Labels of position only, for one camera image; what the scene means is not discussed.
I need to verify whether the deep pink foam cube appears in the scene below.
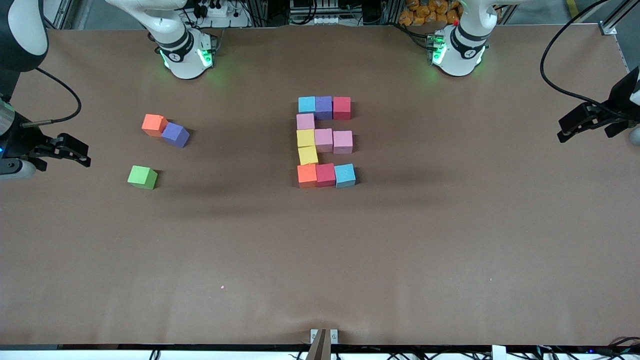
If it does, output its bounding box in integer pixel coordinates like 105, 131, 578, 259
315, 163, 337, 188
333, 96, 352, 122

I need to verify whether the orange foam cube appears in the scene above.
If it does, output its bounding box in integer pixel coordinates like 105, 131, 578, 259
297, 164, 318, 189
141, 114, 169, 138

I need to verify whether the purple foam cube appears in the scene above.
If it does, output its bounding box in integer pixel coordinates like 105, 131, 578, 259
161, 122, 191, 149
315, 96, 334, 121

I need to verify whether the green foam cube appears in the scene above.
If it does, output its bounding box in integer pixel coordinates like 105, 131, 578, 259
127, 165, 158, 190

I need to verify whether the white power strip with plugs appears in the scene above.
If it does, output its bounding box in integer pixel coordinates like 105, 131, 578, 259
192, 0, 229, 19

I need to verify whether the table cover sheet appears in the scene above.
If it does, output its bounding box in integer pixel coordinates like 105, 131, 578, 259
0, 24, 640, 347

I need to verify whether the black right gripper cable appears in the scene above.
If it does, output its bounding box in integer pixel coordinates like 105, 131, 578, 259
22, 67, 83, 127

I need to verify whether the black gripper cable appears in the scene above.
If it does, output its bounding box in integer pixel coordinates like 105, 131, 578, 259
539, 0, 631, 121
22, 67, 83, 127

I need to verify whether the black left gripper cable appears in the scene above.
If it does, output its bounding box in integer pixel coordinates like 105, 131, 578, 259
539, 0, 631, 121

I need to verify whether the aluminium frame profile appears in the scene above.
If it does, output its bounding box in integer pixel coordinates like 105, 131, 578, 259
42, 0, 68, 31
597, 0, 640, 76

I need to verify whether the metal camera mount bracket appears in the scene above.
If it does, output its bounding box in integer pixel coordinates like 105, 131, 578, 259
310, 328, 339, 360

